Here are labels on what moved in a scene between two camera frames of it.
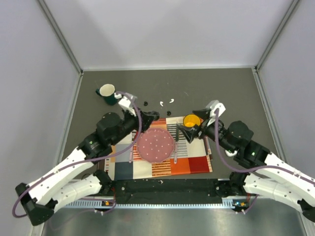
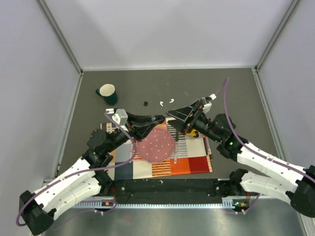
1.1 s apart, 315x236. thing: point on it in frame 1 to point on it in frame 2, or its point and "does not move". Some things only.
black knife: (177, 134) does not move
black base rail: (171, 191) does not move
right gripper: (190, 132) to (181, 115)
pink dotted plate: (155, 145) does not move
